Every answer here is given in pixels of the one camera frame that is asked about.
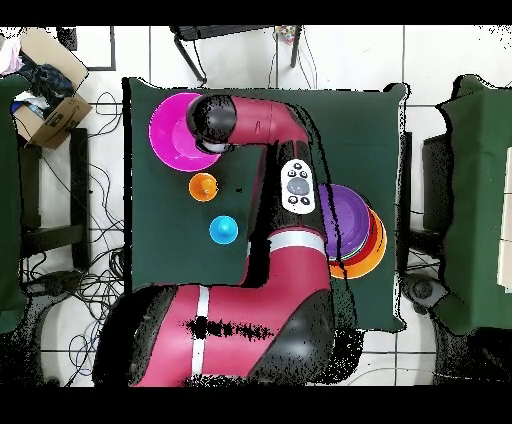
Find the blue cup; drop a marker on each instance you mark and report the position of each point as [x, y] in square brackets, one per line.
[223, 230]

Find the purple bowl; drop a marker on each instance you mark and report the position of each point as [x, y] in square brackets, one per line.
[348, 220]

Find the red bowl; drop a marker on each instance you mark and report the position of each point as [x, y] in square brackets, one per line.
[370, 244]

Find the pink bowl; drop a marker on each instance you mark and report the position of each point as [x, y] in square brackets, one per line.
[168, 132]

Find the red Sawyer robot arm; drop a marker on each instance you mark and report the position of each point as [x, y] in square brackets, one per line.
[260, 304]

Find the orange cup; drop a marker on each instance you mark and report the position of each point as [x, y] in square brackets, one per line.
[203, 187]

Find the orange bowl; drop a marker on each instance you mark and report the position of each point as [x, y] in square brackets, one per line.
[376, 256]

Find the dark green table cloth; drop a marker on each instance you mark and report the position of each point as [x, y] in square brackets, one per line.
[360, 128]

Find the colourful toy pile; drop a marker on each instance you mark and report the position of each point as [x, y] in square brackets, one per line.
[286, 34]

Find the black box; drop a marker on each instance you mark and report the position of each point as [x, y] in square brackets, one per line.
[436, 184]

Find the cardboard box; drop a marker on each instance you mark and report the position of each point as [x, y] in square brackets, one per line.
[60, 124]

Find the green cloth covered table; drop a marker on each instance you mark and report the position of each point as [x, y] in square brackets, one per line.
[480, 180]
[10, 200]

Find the dark blue cloth bundle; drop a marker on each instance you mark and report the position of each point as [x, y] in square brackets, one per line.
[48, 80]

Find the pink white cloth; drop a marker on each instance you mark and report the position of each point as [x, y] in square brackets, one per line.
[10, 56]

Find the black bench frame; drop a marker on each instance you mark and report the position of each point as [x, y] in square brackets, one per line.
[78, 180]

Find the black metal stool frame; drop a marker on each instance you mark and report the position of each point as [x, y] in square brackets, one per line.
[224, 31]

